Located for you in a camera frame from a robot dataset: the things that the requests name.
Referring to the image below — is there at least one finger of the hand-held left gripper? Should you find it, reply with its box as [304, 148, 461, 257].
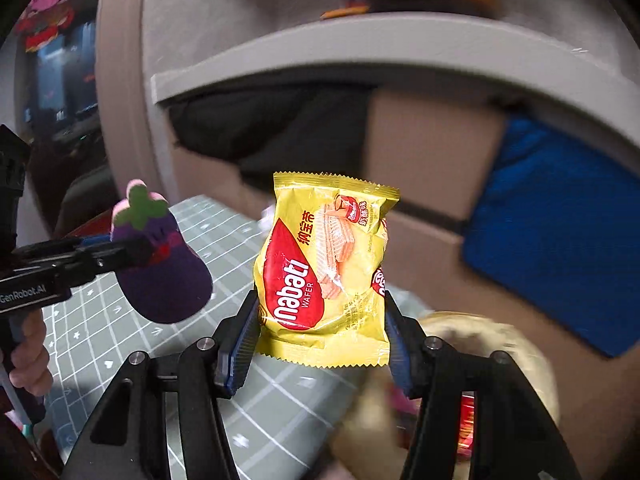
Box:
[55, 242, 153, 286]
[14, 236, 123, 263]

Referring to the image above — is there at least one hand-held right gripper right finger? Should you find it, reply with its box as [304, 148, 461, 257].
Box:
[382, 292, 583, 480]

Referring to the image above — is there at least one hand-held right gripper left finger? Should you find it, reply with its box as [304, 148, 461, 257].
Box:
[60, 290, 262, 480]

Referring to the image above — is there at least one purple eggplant sponge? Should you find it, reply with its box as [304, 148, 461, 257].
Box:
[110, 179, 214, 325]

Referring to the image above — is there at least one pale yellow plastic bag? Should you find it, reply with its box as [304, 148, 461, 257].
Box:
[330, 310, 561, 480]

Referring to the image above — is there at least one yellow wafer snack packet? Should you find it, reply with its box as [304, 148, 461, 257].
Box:
[252, 171, 401, 368]

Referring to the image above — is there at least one person's left hand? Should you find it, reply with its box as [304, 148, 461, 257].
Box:
[7, 307, 54, 397]

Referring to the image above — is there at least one green checkered tablecloth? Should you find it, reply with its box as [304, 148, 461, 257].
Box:
[37, 195, 421, 480]

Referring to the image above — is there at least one red window decoration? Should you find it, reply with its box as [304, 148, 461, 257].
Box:
[17, 0, 76, 53]

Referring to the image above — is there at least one beige wooden cabinet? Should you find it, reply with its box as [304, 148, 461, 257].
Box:
[95, 0, 640, 480]

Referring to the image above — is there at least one blue cloth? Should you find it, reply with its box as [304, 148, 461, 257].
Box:
[460, 115, 640, 360]

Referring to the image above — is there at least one black cloth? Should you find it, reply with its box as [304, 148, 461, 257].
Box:
[167, 82, 376, 193]

